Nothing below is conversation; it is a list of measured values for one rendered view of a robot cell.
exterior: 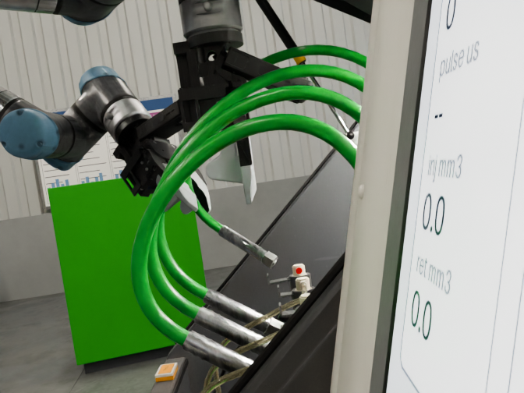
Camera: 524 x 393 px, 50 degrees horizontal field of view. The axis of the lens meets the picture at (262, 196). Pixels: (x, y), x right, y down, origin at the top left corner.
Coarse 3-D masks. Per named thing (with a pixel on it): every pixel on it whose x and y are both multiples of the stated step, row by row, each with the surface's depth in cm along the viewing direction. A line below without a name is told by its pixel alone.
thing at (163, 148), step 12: (132, 120) 93; (144, 120) 94; (120, 132) 93; (132, 132) 94; (120, 144) 94; (132, 144) 94; (144, 144) 88; (156, 144) 89; (168, 144) 92; (120, 156) 96; (132, 156) 90; (144, 156) 89; (168, 156) 89; (132, 168) 90; (144, 168) 89; (132, 180) 91; (144, 180) 88; (132, 192) 90; (144, 192) 90
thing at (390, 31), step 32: (384, 0) 31; (384, 32) 30; (384, 64) 29; (384, 96) 29; (384, 128) 28; (384, 160) 27; (352, 192) 36; (384, 192) 26; (352, 224) 36; (384, 224) 26; (352, 256) 33; (384, 256) 25; (352, 288) 32; (352, 320) 31; (352, 352) 30; (352, 384) 29
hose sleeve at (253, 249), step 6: (222, 228) 84; (228, 228) 85; (222, 234) 84; (228, 234) 84; (234, 234) 84; (228, 240) 84; (234, 240) 84; (240, 240) 83; (246, 240) 83; (240, 246) 83; (246, 246) 83; (252, 246) 83; (258, 246) 83; (246, 252) 83; (252, 252) 83; (258, 252) 82; (264, 252) 82; (258, 258) 83
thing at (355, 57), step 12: (288, 48) 78; (300, 48) 77; (312, 48) 76; (324, 48) 75; (336, 48) 75; (264, 60) 79; (276, 60) 78; (348, 60) 75; (360, 60) 74; (204, 216) 85; (216, 228) 85
